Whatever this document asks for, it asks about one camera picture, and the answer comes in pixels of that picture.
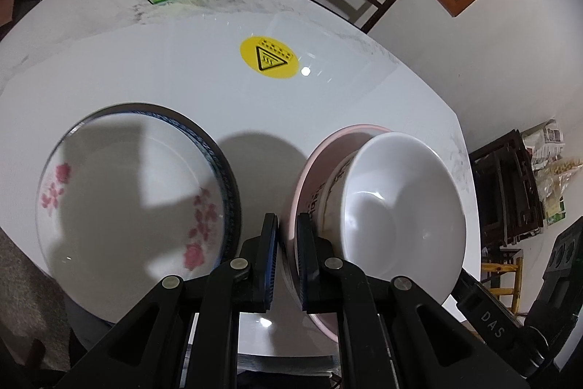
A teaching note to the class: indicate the white pink-flower plate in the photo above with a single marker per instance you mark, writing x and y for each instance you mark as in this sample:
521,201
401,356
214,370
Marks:
114,197

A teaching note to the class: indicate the white ribbed bowl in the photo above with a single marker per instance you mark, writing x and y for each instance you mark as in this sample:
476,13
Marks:
410,197

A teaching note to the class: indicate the dark carved wooden furniture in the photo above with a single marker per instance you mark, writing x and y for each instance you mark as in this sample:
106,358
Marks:
501,170

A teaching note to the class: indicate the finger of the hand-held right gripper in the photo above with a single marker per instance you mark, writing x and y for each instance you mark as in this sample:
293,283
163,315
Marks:
463,288

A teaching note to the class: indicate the yellow plastic bag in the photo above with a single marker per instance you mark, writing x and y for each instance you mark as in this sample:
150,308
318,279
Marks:
562,188

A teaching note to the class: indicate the light wooden stool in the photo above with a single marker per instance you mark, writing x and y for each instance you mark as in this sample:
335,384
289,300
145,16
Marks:
501,268

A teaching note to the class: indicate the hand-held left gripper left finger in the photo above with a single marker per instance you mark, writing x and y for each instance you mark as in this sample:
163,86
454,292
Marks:
271,266

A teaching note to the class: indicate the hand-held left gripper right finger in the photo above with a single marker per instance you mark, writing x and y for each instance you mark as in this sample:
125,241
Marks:
304,266

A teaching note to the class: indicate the yellow round warning sticker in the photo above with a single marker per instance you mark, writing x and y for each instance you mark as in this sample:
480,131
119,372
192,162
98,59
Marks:
255,61

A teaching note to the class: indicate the large pink bowl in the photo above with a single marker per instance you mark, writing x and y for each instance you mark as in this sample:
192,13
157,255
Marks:
324,325

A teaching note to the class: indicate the newspaper bundle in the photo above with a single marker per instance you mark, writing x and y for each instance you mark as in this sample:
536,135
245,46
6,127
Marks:
544,138

